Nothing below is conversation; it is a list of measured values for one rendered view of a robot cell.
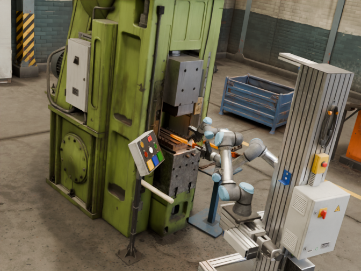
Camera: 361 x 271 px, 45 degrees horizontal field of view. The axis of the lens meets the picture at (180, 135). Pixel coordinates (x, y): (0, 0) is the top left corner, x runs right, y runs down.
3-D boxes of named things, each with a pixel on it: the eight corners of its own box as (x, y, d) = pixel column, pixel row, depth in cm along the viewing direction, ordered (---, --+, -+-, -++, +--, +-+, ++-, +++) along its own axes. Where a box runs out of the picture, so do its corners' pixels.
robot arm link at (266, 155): (294, 191, 370) (244, 150, 369) (294, 183, 384) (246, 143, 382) (304, 182, 365) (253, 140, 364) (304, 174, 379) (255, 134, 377)
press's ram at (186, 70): (203, 101, 415) (210, 59, 401) (174, 106, 389) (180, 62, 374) (173, 88, 441) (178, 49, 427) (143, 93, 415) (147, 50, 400)
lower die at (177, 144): (187, 147, 422) (188, 139, 419) (172, 151, 409) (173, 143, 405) (158, 132, 449) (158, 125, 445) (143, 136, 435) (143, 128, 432)
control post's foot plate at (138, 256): (146, 257, 406) (147, 249, 403) (128, 266, 391) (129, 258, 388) (132, 245, 420) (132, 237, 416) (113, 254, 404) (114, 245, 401)
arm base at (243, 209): (255, 214, 342) (257, 203, 338) (239, 218, 335) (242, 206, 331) (244, 205, 354) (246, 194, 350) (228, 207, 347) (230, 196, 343)
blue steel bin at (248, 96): (294, 126, 818) (303, 89, 791) (273, 134, 760) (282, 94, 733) (241, 107, 887) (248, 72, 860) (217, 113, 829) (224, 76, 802)
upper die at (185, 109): (192, 113, 409) (193, 102, 406) (177, 115, 396) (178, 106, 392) (161, 99, 436) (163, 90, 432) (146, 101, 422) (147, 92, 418)
